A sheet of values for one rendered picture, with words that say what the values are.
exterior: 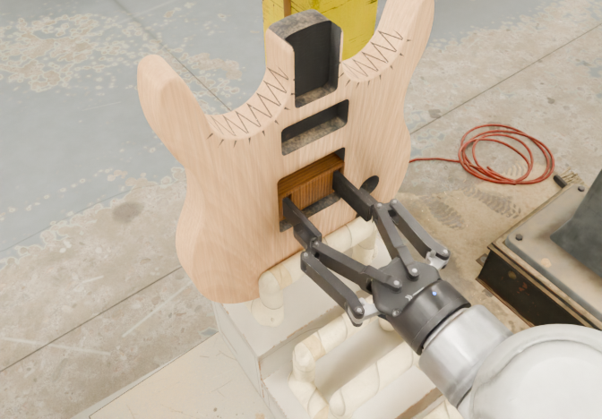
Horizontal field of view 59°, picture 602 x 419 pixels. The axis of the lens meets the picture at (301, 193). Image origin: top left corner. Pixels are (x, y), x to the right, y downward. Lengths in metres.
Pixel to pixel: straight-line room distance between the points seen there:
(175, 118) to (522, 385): 0.33
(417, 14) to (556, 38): 3.14
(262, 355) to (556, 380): 0.52
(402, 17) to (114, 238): 1.92
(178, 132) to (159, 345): 1.62
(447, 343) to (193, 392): 0.53
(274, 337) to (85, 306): 1.51
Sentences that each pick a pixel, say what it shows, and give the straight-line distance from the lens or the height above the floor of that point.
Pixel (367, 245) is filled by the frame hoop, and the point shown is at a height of 1.17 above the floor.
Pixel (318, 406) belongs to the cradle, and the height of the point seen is 1.06.
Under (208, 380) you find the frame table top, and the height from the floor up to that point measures 0.93.
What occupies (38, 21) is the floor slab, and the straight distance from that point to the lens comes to 3.91.
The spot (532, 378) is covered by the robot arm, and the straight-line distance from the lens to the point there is 0.32.
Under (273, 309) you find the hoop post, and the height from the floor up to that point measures 1.15.
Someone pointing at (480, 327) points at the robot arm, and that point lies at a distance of 0.53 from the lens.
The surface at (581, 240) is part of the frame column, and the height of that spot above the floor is 0.38.
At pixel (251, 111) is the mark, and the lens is 0.56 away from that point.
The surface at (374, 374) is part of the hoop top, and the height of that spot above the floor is 1.13.
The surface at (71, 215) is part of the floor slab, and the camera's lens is 2.53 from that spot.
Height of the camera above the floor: 1.80
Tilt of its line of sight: 49 degrees down
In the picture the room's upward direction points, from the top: straight up
